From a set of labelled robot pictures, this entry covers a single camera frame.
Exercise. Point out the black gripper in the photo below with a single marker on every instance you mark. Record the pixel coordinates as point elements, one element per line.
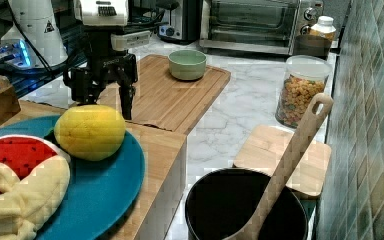
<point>104,65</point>

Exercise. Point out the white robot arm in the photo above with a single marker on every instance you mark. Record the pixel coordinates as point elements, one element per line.
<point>103,25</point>

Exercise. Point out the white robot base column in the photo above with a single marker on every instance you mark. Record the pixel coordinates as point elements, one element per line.
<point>34,33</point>

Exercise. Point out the yellow plush lemon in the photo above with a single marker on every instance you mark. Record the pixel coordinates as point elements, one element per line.
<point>90,132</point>

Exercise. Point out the large bamboo cutting board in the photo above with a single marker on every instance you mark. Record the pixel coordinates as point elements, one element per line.
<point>164,101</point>

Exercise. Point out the green ceramic bowl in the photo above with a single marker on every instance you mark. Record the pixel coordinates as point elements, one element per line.
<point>187,64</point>

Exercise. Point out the black silver toaster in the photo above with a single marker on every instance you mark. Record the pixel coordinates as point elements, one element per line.
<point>182,20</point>

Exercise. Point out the teal round plate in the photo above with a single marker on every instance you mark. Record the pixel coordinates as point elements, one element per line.
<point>99,192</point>

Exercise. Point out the red plush watermelon slice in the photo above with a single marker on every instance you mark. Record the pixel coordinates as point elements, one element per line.
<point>24,152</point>

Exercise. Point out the pale yellow plush banana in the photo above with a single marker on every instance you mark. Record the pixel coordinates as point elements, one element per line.
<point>25,205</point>

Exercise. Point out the black pot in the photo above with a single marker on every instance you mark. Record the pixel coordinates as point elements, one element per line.
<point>221,202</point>

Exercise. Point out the stainless toaster oven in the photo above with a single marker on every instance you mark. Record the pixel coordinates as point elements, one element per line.
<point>263,26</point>

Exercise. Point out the small square wooden board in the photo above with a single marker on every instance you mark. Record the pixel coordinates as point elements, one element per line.
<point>265,146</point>

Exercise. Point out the clear jar of cereal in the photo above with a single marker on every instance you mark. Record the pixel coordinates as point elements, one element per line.
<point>305,77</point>

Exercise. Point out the white lidded bottle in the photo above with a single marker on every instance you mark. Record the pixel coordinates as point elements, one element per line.
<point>323,28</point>

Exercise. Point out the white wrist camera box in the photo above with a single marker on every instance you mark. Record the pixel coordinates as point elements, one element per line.
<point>128,41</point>

